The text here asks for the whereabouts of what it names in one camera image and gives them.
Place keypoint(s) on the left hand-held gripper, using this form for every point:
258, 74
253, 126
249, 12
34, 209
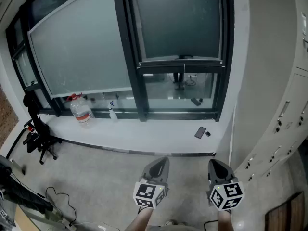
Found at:
144, 191

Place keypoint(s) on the black smartphone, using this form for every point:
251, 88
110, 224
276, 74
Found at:
200, 132

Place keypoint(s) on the white power strip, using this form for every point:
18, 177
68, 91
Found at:
66, 221

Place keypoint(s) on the grey metal locker cabinet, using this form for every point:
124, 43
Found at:
288, 119

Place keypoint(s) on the small black floor object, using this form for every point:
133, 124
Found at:
23, 170

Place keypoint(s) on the tan cardboard box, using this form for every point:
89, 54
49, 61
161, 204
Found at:
24, 220

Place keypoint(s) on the person's white shoe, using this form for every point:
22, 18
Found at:
172, 222

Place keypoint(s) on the clear spray bottle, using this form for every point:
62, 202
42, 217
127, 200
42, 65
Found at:
113, 114

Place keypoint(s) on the small black case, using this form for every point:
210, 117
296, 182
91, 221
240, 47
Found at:
208, 133

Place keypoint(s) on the large clear water bottle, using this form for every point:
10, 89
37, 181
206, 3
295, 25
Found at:
80, 109

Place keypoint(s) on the black office chair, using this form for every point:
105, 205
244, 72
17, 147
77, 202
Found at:
36, 129

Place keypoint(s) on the person's right forearm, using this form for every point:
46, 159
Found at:
225, 221

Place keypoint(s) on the dark grey roller blind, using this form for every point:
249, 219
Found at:
178, 23

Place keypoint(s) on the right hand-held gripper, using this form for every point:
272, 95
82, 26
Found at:
231, 191

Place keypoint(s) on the person's left forearm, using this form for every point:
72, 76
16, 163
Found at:
142, 219

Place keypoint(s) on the black framed frosted window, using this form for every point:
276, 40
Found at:
125, 44

